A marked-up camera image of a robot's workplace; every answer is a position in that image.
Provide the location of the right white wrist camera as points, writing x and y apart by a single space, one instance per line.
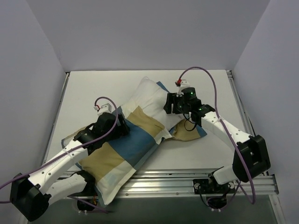
181 84

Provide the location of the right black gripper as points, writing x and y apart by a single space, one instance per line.
169 103

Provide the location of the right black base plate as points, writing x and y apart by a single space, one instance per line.
206 186

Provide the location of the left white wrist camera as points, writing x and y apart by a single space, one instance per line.
106 108

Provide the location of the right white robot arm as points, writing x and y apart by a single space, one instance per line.
250 152

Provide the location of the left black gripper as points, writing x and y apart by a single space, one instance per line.
122 126

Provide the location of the aluminium rail frame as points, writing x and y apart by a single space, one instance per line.
161 192

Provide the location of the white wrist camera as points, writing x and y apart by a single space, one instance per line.
106 108
181 84

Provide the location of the checked blue beige pillowcase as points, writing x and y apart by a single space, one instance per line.
116 161

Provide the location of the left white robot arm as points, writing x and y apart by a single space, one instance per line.
33 193

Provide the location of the white pillow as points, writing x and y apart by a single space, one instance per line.
151 98

